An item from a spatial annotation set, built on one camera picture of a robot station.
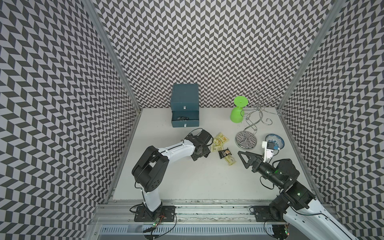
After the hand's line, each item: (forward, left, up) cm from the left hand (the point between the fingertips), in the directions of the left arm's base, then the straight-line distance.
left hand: (203, 153), depth 91 cm
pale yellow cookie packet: (-4, -16, -2) cm, 17 cm away
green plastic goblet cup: (+11, -18, +24) cm, 32 cm away
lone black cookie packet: (+19, +14, +12) cm, 26 cm away
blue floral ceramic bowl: (+8, -50, -1) cm, 50 cm away
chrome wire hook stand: (+10, -27, +22) cm, 36 cm away
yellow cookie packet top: (+13, -14, -3) cm, 19 cm away
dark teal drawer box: (+27, +12, +18) cm, 34 cm away
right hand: (-12, -17, +19) cm, 28 cm away
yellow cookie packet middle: (+6, -9, -2) cm, 11 cm away
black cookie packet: (+1, -13, -3) cm, 14 cm away
